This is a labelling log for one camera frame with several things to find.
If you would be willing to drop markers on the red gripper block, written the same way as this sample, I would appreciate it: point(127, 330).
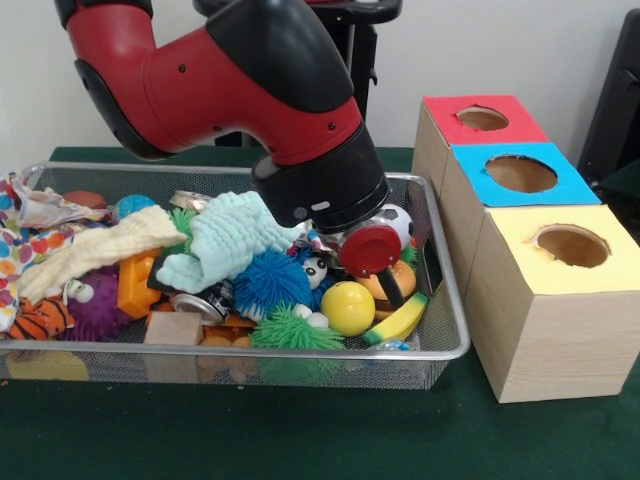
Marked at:
point(370, 250)

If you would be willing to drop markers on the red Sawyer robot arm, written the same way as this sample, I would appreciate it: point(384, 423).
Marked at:
point(240, 90)

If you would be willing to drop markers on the wooden box with three holes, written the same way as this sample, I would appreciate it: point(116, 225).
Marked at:
point(565, 340)

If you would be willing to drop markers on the shallow clear mesh bin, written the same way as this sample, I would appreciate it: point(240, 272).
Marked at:
point(200, 365)

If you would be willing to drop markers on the wooden burger toy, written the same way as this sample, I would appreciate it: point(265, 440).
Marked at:
point(405, 280)

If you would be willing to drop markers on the yellow banana toy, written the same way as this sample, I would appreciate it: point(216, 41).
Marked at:
point(397, 322)

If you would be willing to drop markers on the yellow ball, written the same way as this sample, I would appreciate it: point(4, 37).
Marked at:
point(348, 308)

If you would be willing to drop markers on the small soccer ball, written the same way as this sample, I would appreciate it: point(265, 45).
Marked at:
point(400, 222)

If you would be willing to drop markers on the mint green knit cloth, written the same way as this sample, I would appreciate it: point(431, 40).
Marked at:
point(230, 240)

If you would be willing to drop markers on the dark green tablecloth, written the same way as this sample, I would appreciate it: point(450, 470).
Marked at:
point(300, 430)

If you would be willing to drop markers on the black drink can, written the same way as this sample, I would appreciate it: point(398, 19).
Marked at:
point(205, 302)

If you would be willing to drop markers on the green spiky ball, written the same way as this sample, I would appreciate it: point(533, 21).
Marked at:
point(182, 218)

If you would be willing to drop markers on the dark green side table cloth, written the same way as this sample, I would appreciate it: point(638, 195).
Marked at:
point(622, 180)

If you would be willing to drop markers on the black floor stand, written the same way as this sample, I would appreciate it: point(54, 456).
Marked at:
point(615, 110)

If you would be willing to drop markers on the cream cloth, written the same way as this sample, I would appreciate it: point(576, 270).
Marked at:
point(90, 250)

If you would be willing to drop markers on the white plastic bag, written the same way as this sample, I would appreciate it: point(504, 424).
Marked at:
point(20, 240)

